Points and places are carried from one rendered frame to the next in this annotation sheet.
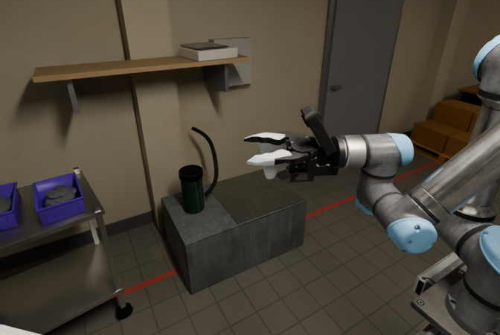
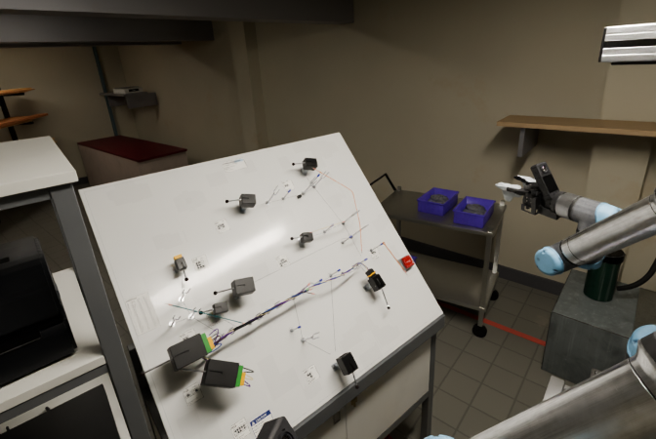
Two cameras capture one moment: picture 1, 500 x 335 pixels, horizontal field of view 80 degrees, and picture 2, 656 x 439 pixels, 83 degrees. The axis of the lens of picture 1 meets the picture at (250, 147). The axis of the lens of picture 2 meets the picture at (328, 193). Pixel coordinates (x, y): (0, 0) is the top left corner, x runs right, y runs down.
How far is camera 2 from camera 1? 1.04 m
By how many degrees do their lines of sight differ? 66
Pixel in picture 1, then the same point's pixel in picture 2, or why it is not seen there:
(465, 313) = not seen: hidden behind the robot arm
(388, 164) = (585, 222)
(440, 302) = not seen: hidden behind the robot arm
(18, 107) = (491, 142)
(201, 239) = (573, 318)
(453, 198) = (575, 243)
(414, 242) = (541, 261)
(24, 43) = (513, 95)
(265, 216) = not seen: outside the picture
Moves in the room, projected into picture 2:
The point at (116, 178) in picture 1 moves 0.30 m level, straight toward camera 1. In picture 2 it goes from (543, 231) to (532, 245)
